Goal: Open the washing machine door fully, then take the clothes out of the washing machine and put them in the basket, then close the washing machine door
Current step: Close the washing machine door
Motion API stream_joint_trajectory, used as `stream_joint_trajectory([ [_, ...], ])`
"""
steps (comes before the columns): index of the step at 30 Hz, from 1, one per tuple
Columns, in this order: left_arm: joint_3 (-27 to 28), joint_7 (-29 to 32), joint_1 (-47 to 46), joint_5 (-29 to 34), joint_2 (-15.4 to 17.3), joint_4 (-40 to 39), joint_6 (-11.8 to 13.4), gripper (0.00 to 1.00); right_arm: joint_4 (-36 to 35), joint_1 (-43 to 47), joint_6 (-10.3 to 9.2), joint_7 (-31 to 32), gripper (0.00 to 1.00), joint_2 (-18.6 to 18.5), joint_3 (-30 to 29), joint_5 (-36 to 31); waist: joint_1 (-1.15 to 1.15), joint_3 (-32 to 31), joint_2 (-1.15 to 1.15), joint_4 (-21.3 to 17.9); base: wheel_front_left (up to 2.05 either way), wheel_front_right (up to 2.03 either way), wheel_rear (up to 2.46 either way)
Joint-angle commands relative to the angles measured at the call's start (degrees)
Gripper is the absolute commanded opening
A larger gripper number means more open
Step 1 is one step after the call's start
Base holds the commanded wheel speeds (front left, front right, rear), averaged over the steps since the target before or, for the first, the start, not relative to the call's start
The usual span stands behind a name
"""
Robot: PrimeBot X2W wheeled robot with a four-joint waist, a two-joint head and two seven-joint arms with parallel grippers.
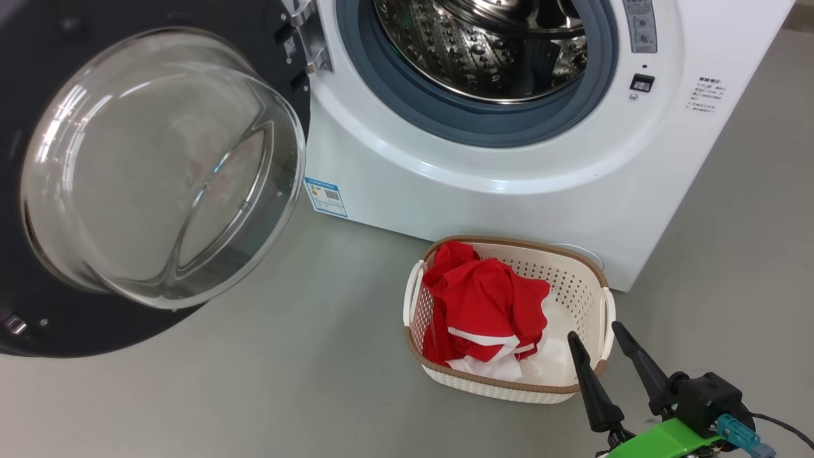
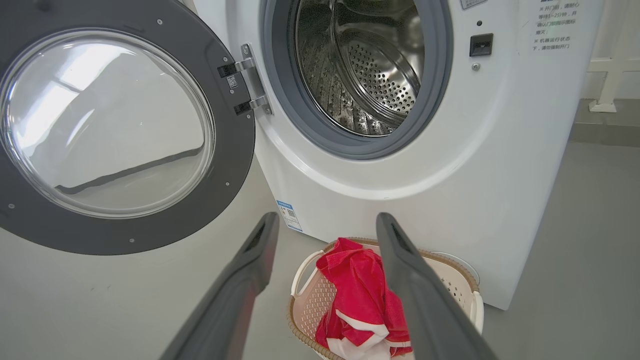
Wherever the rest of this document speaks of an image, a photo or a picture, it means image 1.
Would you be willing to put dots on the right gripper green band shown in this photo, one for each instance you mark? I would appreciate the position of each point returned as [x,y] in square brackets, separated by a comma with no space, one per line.
[661,442]

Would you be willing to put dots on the red and white garment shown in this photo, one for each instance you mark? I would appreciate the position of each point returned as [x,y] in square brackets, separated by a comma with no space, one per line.
[483,299]

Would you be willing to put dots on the black round glass washer door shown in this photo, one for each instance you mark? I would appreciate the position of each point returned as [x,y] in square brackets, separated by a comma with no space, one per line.
[159,172]

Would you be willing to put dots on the cream basket with brown rim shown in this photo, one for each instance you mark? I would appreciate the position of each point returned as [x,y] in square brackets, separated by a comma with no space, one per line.
[572,280]

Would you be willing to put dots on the white front-load washing machine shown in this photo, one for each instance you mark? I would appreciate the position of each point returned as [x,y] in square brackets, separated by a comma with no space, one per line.
[509,191]

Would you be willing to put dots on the black door latch socket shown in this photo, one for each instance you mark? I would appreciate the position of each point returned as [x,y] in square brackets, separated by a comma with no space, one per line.
[642,83]

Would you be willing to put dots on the grey rubber door gasket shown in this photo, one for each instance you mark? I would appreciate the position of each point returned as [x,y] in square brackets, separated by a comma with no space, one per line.
[407,108]

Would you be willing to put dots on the silver metal door hinge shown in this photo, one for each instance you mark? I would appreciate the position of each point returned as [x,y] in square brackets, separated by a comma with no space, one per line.
[311,44]

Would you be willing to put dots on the blue energy label sticker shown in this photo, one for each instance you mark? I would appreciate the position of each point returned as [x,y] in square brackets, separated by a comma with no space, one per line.
[325,197]

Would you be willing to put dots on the stainless steel washer drum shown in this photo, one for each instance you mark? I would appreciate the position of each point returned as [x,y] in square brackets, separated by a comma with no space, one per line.
[477,57]

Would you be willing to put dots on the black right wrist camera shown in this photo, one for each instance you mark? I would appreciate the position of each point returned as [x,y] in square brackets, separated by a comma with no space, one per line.
[712,401]

